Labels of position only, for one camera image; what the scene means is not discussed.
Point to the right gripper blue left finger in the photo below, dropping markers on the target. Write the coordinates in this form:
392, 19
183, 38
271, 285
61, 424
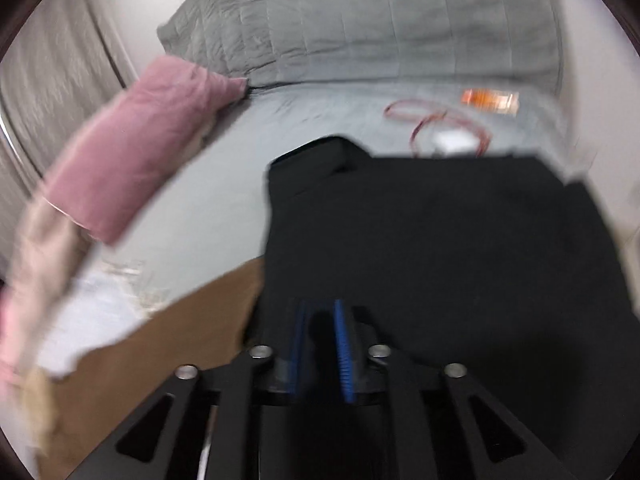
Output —
300, 354

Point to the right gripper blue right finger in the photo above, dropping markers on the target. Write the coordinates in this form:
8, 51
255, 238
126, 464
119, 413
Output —
344, 352

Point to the brown coat with fur collar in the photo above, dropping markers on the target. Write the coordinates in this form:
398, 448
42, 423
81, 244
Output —
71, 416

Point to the black folded garment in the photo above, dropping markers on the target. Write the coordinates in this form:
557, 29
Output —
491, 262

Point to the light blue checked blanket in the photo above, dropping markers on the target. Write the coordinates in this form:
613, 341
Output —
106, 303

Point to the pink velvet pillow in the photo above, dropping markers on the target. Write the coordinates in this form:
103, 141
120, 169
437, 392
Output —
125, 154

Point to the pink beige duvet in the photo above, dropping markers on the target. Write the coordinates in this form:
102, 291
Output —
49, 250

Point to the orange packet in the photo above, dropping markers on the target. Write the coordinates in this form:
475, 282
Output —
491, 101

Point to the grey dotted curtain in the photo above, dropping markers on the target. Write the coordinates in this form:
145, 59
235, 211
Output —
66, 62

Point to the grey quilted headboard cushion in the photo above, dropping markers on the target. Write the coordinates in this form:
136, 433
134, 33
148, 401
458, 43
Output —
273, 42

